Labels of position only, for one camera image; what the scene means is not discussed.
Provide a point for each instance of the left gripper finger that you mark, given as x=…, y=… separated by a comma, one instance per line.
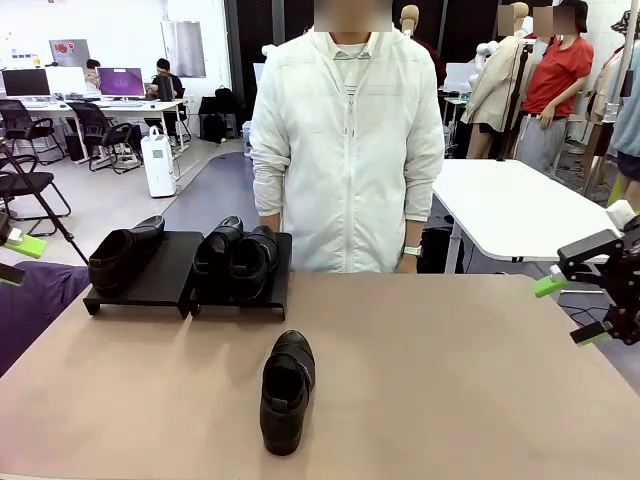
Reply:
x=12, y=276
x=27, y=245

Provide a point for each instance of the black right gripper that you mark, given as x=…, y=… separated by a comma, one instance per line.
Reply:
x=631, y=280

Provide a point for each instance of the black leather loafer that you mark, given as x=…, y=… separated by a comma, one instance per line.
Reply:
x=120, y=255
x=252, y=265
x=285, y=410
x=215, y=250

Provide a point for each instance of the person's left forearm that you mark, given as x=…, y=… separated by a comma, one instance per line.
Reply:
x=414, y=232

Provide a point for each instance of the black metal shoe stand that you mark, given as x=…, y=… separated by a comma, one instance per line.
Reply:
x=280, y=295
x=165, y=280

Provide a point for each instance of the person's left hand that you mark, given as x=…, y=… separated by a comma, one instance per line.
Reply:
x=409, y=265

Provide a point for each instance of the person's right hand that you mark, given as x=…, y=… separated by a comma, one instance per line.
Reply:
x=271, y=224

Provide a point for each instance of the purple fabric cover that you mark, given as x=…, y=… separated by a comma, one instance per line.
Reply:
x=40, y=320

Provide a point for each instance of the black folding chair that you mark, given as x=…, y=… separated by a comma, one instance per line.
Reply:
x=25, y=181

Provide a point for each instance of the black waste bin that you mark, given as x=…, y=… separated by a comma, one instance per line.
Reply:
x=75, y=147

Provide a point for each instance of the white work table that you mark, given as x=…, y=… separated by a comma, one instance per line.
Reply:
x=500, y=200

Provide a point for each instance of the black mesh office chair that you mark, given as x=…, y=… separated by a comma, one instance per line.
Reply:
x=92, y=125
x=15, y=117

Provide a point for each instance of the white air purifier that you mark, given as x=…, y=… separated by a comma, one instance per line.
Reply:
x=159, y=170

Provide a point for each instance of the black bag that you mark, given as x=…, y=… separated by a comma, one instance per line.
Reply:
x=440, y=250

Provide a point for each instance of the black computer monitor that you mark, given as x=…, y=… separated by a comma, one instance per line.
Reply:
x=26, y=82

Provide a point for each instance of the white computer monitor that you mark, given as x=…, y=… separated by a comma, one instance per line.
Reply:
x=65, y=80

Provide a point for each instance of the long white office desk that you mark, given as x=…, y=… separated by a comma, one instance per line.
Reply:
x=125, y=106

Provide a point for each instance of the person in light blue top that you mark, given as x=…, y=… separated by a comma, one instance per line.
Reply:
x=630, y=125

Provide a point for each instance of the white wristwatch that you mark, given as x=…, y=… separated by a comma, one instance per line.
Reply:
x=412, y=250

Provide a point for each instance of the person in white t-shirt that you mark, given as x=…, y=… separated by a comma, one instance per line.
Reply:
x=92, y=70

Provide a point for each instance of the monitor with purple screen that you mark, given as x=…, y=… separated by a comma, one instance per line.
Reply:
x=121, y=81

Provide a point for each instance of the grey poster with red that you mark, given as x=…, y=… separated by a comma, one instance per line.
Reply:
x=67, y=50

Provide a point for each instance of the garment rack with clothes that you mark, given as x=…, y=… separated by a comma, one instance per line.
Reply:
x=607, y=85

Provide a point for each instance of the person in black shirt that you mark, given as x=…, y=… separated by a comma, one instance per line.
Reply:
x=167, y=87

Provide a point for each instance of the mannequin in red shirt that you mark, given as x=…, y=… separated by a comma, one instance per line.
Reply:
x=557, y=75

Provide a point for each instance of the mannequin in beige coat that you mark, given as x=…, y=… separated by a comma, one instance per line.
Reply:
x=492, y=85

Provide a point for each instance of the black backpack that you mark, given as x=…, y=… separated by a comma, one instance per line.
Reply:
x=220, y=115

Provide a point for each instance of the person in white jacket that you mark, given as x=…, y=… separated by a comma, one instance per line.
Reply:
x=350, y=150

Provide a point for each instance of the bare-headed mannequin dark red top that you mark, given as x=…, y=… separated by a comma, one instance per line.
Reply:
x=410, y=20

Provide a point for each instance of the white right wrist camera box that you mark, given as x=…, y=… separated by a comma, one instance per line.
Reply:
x=620, y=212

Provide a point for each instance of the silver metal wall board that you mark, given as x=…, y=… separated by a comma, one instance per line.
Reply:
x=184, y=50

